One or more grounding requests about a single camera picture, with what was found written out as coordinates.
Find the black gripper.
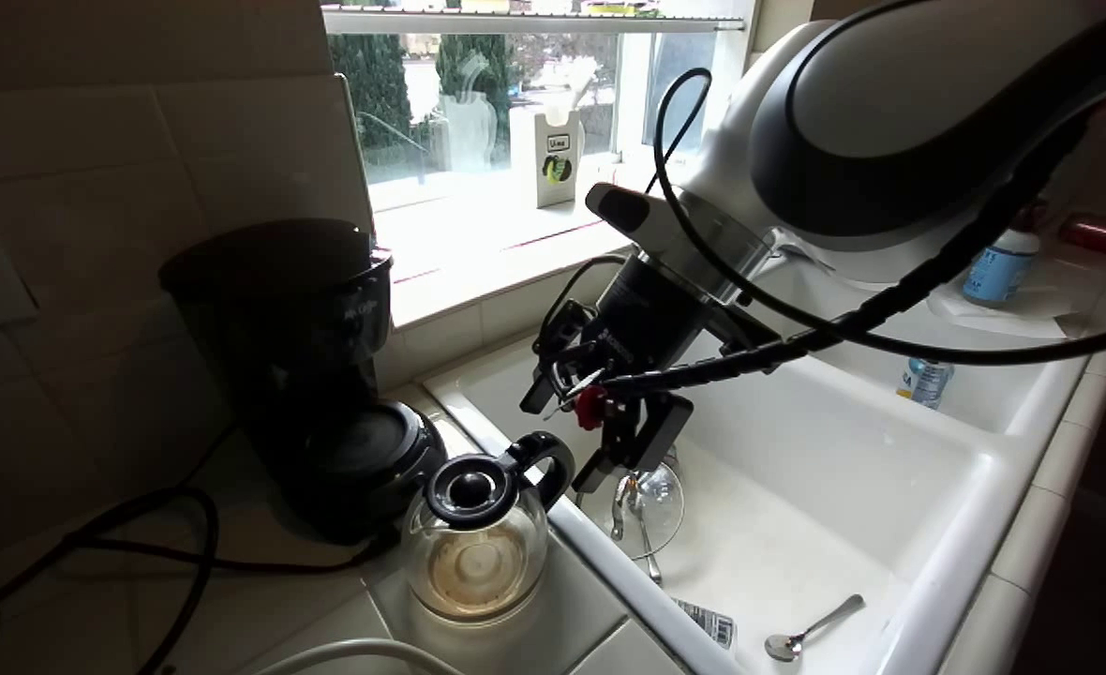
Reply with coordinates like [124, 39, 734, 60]
[523, 252, 720, 498]

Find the glass coffee carafe black handle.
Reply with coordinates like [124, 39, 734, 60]
[403, 429, 578, 628]

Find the black drip coffeemaker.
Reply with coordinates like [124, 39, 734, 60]
[154, 217, 449, 547]

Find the white carton green print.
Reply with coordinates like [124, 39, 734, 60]
[528, 107, 589, 212]

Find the small grey scrap in sink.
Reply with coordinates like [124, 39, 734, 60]
[675, 598, 741, 648]

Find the white double basin sink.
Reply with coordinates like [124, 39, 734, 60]
[433, 265, 1095, 675]

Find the metal spoon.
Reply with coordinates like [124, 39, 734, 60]
[760, 592, 869, 668]

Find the blue drink can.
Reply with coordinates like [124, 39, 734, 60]
[901, 355, 958, 408]

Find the blue cup on counter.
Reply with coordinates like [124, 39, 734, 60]
[960, 227, 1044, 307]

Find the red small object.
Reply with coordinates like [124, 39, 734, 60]
[1056, 213, 1106, 258]

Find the black power cord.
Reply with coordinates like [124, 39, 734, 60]
[0, 485, 391, 675]

